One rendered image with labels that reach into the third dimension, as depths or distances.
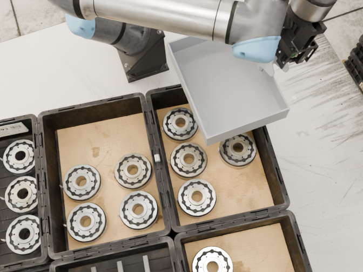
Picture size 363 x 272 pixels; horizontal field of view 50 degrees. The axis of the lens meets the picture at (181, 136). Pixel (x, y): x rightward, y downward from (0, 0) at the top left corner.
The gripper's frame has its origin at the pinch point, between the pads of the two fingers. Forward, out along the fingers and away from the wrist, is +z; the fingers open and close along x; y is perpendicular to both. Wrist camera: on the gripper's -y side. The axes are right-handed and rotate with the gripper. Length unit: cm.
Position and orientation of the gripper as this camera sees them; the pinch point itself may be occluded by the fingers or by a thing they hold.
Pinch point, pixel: (263, 64)
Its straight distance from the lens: 97.5
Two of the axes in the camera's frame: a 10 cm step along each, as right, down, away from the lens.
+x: 8.9, -2.9, 3.4
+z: -1.9, 4.5, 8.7
